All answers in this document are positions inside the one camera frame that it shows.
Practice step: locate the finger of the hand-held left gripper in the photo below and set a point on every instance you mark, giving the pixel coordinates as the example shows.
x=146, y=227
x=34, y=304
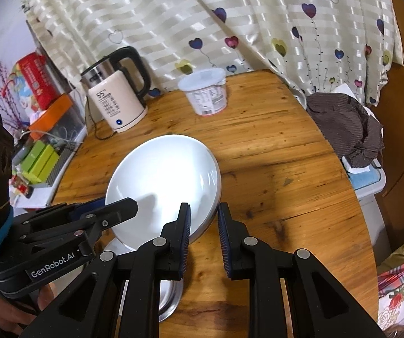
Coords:
x=89, y=207
x=117, y=211

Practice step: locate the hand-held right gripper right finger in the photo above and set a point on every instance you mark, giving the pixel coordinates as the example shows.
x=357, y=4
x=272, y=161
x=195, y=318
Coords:
x=223, y=239

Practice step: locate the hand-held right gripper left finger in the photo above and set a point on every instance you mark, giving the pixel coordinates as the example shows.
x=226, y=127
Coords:
x=186, y=234

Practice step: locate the white bowl with blue stripe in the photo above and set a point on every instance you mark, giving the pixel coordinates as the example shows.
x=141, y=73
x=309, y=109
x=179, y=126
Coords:
x=166, y=172

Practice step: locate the stainless steel bowl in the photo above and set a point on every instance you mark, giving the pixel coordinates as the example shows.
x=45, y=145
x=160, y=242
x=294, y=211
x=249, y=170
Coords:
x=170, y=299

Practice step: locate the person's left hand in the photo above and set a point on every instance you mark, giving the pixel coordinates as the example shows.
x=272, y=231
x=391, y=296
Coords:
x=8, y=310

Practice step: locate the white flat box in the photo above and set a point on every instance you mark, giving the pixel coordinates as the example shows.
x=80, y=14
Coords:
x=43, y=197

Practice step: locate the grey striped tray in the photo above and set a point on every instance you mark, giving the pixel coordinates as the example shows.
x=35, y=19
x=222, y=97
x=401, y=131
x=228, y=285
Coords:
x=62, y=163

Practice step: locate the green box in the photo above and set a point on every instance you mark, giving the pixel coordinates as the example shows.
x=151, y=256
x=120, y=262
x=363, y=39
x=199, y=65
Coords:
x=34, y=158
x=48, y=165

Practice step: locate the small red patterned box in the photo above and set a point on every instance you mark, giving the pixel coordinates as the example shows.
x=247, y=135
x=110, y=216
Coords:
x=22, y=186

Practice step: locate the clear plastic box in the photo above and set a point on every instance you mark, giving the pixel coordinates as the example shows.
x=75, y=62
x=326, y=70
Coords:
x=71, y=123

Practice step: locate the grey oval object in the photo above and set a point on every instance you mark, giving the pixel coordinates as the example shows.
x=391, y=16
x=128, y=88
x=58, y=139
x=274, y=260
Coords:
x=20, y=155

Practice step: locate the orange box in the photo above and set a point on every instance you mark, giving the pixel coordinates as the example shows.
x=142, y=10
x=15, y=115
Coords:
x=57, y=107

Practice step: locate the cream electric kettle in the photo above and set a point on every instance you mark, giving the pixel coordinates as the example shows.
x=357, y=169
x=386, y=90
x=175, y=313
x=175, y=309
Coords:
x=117, y=95

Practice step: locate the red printed carton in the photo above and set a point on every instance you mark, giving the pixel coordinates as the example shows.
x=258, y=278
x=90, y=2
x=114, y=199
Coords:
x=36, y=81

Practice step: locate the white plastic tub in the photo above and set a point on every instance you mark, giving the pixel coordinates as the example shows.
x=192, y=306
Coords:
x=205, y=95

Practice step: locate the purple dried flower branches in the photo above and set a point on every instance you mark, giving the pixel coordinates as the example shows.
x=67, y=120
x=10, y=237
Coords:
x=4, y=91

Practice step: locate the white bin with blue lid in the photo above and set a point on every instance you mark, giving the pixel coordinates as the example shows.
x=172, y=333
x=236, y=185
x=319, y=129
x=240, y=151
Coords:
x=364, y=181

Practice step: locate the brown cloth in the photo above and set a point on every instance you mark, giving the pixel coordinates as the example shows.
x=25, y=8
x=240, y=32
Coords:
x=346, y=126

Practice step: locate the floral plaid cloth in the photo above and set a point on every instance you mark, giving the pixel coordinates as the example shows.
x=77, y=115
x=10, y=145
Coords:
x=402, y=288

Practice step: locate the striped curtain with hearts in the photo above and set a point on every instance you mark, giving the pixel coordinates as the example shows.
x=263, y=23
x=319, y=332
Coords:
x=223, y=7

